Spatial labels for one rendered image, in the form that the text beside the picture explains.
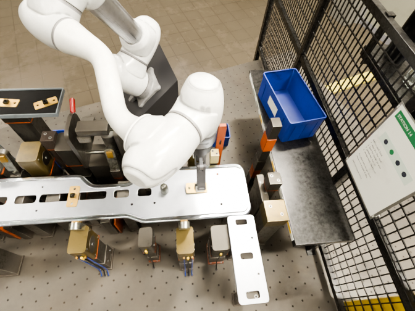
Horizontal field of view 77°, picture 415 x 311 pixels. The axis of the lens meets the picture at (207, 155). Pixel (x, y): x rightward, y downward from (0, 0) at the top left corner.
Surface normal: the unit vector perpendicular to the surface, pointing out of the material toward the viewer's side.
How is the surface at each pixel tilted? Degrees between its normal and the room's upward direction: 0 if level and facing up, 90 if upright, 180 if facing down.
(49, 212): 0
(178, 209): 0
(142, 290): 0
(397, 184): 90
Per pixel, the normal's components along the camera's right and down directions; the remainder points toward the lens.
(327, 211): 0.06, -0.53
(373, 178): -0.99, 0.05
